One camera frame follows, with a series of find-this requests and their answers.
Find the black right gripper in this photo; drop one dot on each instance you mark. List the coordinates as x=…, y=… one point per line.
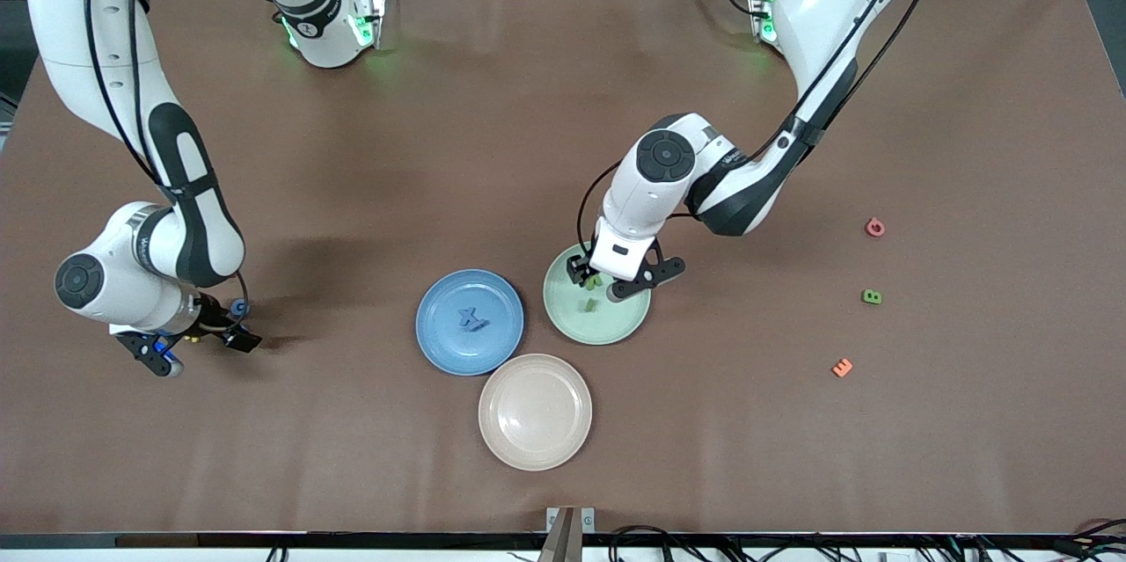
x=214, y=321

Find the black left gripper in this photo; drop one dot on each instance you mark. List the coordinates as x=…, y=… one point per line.
x=578, y=268

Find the blue foam letter x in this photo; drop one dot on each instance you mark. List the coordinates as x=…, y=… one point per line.
x=468, y=314

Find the green foam letter B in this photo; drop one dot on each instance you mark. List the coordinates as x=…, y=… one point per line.
x=872, y=296

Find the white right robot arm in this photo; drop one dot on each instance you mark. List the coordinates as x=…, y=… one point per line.
x=53, y=34

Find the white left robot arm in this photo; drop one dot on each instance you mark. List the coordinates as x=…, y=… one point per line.
x=818, y=8

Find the green plate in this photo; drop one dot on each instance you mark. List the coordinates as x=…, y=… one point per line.
x=607, y=324

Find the brown table cover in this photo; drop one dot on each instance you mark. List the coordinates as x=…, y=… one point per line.
x=528, y=149

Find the beige plate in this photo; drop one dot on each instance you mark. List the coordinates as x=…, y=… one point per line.
x=535, y=412

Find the blue plate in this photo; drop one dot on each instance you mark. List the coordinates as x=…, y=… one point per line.
x=444, y=342

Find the tan pole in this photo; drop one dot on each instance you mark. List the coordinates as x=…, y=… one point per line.
x=559, y=540

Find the orange foam letter E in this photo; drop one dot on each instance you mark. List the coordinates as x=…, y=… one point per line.
x=842, y=367

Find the grey metal bracket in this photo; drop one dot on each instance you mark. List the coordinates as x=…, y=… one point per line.
x=585, y=518

